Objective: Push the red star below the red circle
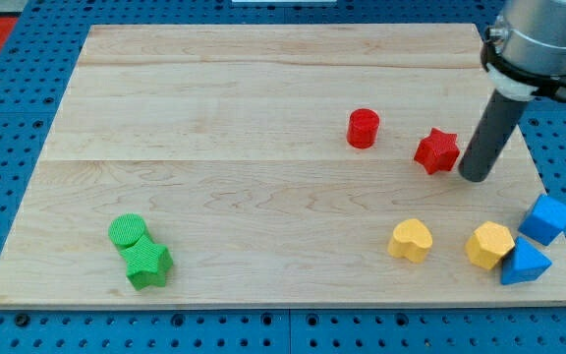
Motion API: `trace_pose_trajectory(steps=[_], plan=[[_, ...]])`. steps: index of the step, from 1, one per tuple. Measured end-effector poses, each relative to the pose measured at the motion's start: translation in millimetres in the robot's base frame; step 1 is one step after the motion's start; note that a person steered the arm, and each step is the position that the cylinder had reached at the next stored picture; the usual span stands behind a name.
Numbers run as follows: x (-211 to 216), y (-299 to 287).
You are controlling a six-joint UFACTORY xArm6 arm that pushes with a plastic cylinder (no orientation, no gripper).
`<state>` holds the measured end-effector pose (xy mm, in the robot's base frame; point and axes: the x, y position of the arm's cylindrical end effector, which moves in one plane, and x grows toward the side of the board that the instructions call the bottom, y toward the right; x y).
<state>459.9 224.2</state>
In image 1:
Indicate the blue cube block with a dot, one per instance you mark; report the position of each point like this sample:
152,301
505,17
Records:
545,220

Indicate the wooden board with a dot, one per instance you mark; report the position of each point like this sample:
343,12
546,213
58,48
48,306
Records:
230,142

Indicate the red star block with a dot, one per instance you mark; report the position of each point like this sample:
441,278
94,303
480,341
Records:
437,152

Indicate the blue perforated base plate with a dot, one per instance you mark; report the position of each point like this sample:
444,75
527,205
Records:
35,64

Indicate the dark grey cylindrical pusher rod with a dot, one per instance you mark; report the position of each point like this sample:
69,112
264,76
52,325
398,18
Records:
497,124

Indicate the green star block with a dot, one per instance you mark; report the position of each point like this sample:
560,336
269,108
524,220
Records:
147,263

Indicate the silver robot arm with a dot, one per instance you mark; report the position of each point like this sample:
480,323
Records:
524,55

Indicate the blue triangle block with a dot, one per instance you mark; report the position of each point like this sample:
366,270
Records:
524,264

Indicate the yellow hexagon block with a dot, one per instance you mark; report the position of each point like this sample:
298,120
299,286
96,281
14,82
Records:
489,244

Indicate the red cylinder block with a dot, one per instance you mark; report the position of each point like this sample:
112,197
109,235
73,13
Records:
362,128

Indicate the yellow heart block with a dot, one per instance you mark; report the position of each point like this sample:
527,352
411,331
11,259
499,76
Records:
411,240

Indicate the green cylinder block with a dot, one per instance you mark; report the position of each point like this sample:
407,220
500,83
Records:
126,230

